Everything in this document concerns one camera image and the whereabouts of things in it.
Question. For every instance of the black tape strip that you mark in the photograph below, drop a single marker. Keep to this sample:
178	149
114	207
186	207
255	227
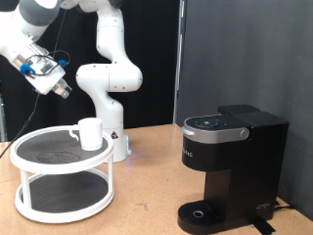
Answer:
264	227

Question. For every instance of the vertical metal partition pole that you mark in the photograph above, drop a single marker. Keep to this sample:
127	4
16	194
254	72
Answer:
178	65

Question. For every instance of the white two-tier turntable rack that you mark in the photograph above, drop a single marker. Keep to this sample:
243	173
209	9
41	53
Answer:
62	192

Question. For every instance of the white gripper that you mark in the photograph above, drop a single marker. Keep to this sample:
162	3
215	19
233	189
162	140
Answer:
45	81

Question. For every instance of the black Keurig coffee machine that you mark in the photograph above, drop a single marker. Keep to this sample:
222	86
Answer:
241	169

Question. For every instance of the white plastic mug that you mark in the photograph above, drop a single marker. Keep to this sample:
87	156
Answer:
91	133

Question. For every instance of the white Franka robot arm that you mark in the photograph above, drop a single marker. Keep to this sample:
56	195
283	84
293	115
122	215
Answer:
107	78

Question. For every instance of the black curtain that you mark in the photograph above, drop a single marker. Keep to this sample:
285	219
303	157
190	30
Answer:
156	49

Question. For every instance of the grey metal post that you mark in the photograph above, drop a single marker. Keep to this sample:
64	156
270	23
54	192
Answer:
2	114

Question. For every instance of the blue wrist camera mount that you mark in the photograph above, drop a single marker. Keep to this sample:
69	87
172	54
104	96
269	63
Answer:
27	69

